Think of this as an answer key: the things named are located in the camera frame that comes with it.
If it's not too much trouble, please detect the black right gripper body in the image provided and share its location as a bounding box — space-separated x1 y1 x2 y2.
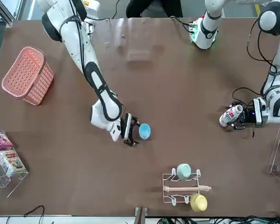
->
129 113 136 141

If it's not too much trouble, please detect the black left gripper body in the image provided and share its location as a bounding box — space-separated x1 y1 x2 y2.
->
241 106 258 125

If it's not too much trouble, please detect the blue ceramic cup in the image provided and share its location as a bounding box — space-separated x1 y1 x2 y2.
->
138 123 152 141

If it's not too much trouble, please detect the white juice bottle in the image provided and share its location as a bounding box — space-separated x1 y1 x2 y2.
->
219 104 244 128

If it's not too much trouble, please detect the clear acrylic bottle shelf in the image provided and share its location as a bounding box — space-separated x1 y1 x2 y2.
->
266 125 280 183

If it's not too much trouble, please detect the pale green cup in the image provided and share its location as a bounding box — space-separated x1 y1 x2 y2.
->
176 163 193 181

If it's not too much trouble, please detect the pale yellow cup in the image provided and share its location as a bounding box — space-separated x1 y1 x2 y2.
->
190 193 209 213

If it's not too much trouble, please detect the person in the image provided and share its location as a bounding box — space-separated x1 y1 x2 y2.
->
125 0 184 19

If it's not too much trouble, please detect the pink plastic basket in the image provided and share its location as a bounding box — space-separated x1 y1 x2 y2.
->
0 46 55 106

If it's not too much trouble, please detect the beige snack packet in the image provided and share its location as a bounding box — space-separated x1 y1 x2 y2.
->
0 149 28 176

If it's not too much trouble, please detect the small pink snack packet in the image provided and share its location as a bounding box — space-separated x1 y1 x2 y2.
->
0 129 14 151

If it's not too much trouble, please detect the clear acrylic snack shelf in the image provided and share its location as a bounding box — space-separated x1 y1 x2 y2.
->
0 127 30 199

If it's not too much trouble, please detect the aluminium frame post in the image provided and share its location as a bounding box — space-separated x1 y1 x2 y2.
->
134 206 148 224

